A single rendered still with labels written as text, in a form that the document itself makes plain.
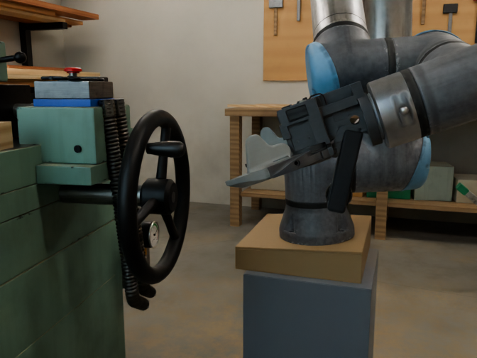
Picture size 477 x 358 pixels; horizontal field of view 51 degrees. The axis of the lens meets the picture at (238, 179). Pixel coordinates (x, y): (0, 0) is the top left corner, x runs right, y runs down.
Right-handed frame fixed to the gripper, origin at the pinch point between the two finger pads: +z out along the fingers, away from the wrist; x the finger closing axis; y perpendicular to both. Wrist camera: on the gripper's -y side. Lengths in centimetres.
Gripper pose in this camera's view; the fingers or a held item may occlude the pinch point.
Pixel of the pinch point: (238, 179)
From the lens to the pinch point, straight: 69.7
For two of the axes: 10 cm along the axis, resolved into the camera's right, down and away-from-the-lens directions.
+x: -1.9, 1.9, -9.6
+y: -3.4, -9.3, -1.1
